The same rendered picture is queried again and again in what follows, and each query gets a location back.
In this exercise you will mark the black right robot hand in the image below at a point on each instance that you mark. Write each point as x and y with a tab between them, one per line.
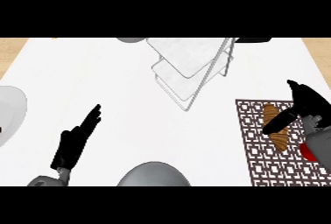
308	100

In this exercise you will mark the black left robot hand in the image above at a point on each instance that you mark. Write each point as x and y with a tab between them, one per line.
73	144

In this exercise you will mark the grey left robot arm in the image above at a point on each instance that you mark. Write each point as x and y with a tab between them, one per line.
52	179

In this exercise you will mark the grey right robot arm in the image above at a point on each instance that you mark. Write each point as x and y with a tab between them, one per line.
319	140

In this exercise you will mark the brown croissant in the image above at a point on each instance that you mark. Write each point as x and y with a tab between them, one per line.
277	128

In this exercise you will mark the brown patterned placemat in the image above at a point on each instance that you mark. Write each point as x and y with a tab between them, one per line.
280	163

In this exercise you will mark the white tiered shelf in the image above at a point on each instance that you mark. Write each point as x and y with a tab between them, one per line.
194	67

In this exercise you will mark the white round plate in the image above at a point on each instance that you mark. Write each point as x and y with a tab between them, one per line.
11	115

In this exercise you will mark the red object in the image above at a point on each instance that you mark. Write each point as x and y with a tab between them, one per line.
306	153

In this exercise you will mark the black object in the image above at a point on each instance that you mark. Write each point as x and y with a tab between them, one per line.
253	39

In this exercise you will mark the small grey rounded object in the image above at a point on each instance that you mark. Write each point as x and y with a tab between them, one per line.
130	39

